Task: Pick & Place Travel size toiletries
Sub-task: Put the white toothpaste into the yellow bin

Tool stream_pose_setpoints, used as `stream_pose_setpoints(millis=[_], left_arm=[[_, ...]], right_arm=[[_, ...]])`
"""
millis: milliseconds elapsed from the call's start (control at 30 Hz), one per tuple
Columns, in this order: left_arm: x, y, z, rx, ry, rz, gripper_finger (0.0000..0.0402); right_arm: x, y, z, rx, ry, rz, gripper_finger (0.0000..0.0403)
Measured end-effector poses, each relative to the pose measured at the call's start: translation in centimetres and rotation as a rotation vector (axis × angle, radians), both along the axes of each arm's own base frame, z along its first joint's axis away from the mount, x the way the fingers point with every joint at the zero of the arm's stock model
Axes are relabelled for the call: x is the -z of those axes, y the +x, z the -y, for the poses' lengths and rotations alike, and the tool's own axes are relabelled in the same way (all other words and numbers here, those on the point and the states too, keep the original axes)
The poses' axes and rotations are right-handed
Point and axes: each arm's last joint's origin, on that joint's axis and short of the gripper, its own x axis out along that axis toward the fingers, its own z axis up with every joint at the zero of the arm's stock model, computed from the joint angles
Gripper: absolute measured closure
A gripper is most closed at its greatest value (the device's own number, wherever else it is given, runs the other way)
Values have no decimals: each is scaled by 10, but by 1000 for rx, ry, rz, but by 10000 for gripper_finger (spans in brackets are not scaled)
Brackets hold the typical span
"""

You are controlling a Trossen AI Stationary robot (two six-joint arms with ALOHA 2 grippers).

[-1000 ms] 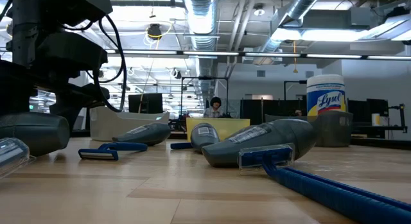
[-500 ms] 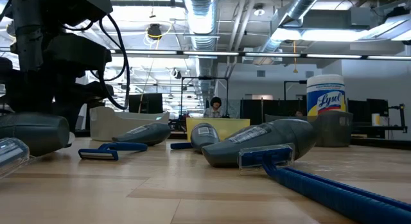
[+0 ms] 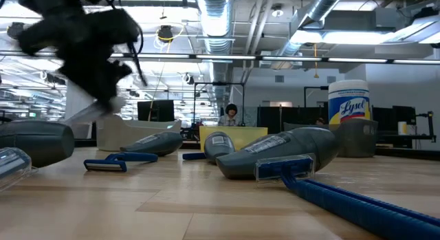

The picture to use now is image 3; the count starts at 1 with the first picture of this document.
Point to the Lysol wipes canister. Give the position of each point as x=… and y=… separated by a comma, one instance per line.
x=349, y=102

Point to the dark grey plastic bin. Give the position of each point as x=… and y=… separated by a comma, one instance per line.
x=357, y=140

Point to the yellow translucent plastic bin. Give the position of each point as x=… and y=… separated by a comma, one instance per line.
x=247, y=137

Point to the black partition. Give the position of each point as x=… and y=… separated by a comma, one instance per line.
x=275, y=118

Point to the light grey plastic bin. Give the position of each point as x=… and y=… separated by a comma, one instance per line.
x=113, y=137

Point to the clear plastic piece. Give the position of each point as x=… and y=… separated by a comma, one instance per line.
x=13, y=164

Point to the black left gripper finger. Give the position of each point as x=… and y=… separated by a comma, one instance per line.
x=110, y=90
x=93, y=90

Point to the black computer monitor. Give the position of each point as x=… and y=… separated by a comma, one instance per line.
x=392, y=118
x=161, y=111

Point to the grey waste bin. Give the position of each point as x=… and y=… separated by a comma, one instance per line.
x=80, y=131

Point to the person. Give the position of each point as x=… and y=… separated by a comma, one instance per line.
x=320, y=121
x=230, y=111

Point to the silver ventilation duct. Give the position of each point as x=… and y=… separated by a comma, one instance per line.
x=323, y=6
x=216, y=20

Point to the blue disposable razor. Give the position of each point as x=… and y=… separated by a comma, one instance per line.
x=192, y=156
x=343, y=205
x=106, y=165

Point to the black camera stand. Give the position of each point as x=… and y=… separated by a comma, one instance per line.
x=429, y=126

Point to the white column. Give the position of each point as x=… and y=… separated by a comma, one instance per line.
x=70, y=95

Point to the overhead LED light strip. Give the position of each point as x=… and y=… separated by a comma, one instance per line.
x=292, y=58

